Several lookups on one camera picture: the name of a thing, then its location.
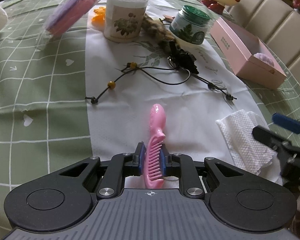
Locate pink plastic comb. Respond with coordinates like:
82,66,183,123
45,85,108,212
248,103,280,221
143,103,166,189

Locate white tissue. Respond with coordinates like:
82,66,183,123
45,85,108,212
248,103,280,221
216,110,280,181

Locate black fabric flower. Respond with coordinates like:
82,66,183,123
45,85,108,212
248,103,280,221
169,41,199,75

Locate leopard fur keychain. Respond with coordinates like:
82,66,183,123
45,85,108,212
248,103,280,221
141,14,181,55

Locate purple plush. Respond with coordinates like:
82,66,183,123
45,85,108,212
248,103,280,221
36,0,101,50

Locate lilac puff in box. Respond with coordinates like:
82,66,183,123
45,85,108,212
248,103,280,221
254,53,274,67

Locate pink cardboard box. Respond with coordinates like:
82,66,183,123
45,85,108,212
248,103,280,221
210,17,286,89

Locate beige padded chair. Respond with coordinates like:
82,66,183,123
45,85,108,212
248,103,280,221
227,0,300,83

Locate green lidded jar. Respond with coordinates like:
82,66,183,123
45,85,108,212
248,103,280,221
170,5,211,45

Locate orange hair clip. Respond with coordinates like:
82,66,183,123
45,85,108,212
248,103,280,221
91,7,106,27

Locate white lidded jar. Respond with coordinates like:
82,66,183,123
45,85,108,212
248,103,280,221
103,0,148,43

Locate black beaded cord necklace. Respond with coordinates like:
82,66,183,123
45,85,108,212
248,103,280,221
84,61,238,105

